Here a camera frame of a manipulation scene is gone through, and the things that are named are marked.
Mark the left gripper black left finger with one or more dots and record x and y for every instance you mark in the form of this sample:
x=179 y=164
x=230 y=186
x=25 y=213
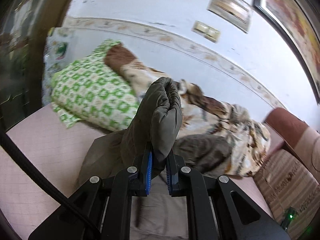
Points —
x=140 y=185

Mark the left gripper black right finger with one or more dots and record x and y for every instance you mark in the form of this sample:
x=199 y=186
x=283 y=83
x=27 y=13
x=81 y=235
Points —
x=174 y=163

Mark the olive grey padded jacket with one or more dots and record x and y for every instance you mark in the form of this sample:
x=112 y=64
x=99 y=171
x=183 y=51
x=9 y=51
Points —
x=157 y=122

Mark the beige leaf pattern blanket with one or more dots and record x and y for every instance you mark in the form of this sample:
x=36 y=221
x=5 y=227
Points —
x=210 y=119

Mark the green white patterned pillow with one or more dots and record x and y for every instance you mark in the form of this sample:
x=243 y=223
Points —
x=89 y=90

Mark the striped floral brown cushion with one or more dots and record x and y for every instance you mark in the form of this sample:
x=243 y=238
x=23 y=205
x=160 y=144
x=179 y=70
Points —
x=284 y=183

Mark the small device with green light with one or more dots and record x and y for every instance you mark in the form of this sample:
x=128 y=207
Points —
x=289 y=215

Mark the reddish brown upholstered headboard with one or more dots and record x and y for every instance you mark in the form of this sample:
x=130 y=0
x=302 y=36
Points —
x=301 y=140

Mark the floral plastic bag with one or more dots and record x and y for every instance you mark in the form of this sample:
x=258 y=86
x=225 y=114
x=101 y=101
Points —
x=55 y=57

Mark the brown wooden glass door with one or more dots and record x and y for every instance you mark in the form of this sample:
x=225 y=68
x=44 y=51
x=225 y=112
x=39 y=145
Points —
x=24 y=28

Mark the beige double wall switch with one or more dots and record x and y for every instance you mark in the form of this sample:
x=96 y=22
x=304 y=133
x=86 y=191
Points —
x=206 y=31

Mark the dark framed wall picture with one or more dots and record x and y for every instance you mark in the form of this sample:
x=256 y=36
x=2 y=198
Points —
x=296 y=23

